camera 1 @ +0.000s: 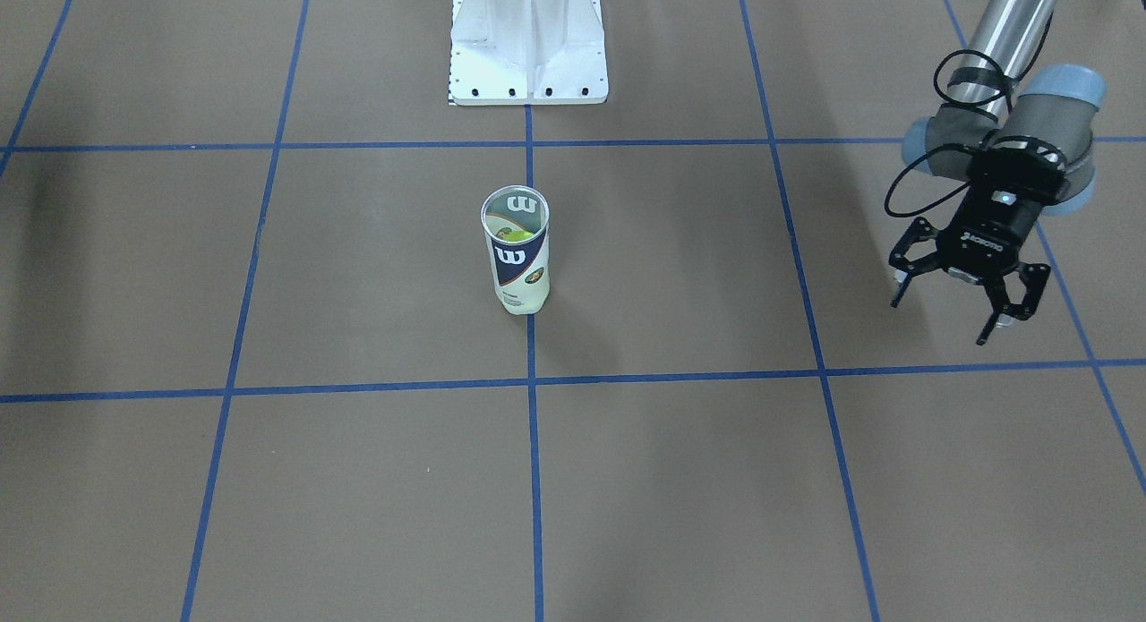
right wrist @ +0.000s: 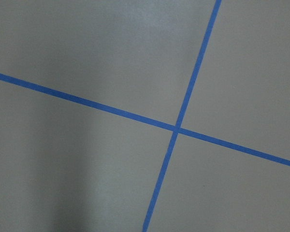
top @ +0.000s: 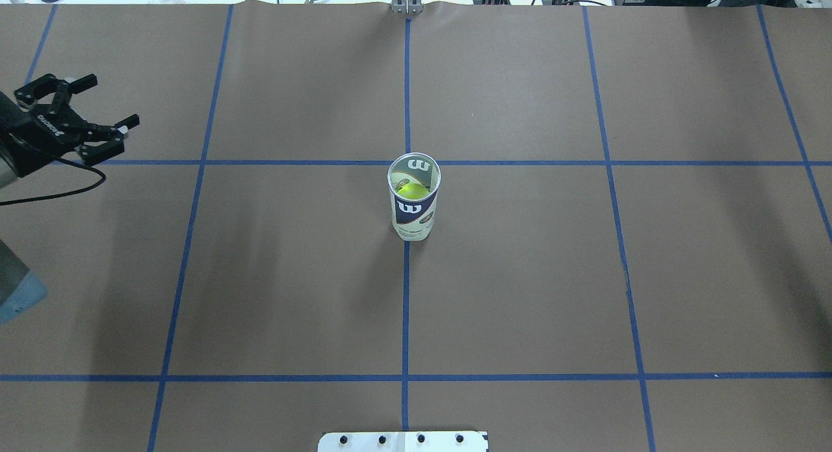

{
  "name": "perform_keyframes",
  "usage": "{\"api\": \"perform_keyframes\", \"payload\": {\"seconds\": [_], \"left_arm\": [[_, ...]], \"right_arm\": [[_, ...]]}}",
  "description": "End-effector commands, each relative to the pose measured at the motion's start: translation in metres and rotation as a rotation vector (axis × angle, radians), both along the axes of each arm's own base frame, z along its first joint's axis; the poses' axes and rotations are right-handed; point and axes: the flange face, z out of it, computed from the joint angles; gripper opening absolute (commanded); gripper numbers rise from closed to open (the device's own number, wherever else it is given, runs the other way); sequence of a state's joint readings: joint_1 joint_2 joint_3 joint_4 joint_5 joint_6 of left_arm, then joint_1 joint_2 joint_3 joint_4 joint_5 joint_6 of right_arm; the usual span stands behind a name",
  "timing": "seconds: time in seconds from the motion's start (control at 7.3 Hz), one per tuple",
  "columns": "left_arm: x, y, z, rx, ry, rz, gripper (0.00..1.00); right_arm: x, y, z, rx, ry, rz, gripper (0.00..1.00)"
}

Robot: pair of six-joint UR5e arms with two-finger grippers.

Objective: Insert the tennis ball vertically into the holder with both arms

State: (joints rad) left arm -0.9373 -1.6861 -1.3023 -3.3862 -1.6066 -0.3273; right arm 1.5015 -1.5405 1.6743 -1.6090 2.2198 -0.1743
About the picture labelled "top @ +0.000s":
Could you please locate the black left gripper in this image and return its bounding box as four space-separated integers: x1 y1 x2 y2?
2 73 140 178

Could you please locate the clear tennis ball can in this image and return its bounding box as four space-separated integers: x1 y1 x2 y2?
386 152 443 242

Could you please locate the yellow tennis ball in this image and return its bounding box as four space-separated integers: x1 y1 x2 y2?
395 182 431 201

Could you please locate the brown paper table mat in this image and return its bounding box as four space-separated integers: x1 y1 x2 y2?
2 2 830 451

